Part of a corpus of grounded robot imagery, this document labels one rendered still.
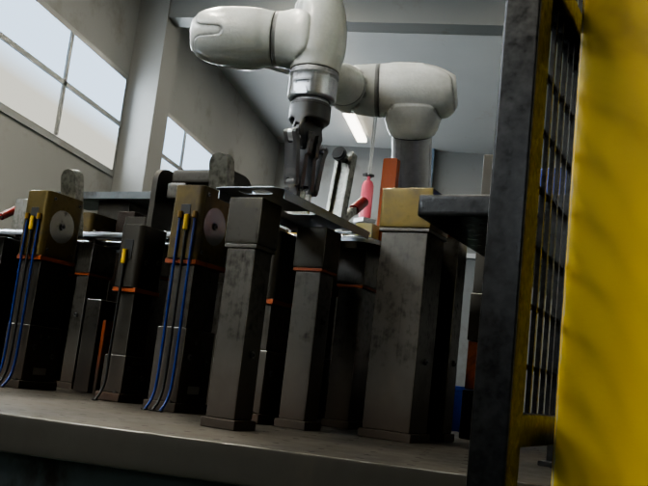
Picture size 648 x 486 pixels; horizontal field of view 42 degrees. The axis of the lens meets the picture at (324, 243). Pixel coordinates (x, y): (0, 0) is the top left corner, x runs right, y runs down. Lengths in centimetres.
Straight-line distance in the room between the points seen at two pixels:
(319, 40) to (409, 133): 61
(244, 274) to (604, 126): 48
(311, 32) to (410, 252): 51
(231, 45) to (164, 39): 581
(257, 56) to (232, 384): 72
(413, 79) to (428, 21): 488
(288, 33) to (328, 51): 8
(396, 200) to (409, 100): 85
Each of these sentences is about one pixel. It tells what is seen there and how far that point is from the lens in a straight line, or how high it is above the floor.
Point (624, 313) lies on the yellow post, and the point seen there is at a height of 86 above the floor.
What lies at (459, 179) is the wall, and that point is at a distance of 1146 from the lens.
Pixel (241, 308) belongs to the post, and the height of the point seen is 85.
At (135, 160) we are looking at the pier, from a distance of 711.
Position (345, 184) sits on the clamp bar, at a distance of 164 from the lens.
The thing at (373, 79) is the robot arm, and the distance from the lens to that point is 208.
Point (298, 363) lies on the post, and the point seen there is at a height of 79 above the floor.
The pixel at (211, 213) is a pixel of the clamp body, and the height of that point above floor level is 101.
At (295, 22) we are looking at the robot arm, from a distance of 157.
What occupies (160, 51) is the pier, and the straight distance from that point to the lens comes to 735.
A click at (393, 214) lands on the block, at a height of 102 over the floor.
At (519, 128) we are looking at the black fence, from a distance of 69.
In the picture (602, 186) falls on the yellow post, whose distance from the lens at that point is 79.
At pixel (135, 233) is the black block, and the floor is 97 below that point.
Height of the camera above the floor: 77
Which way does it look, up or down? 9 degrees up
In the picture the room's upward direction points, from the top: 6 degrees clockwise
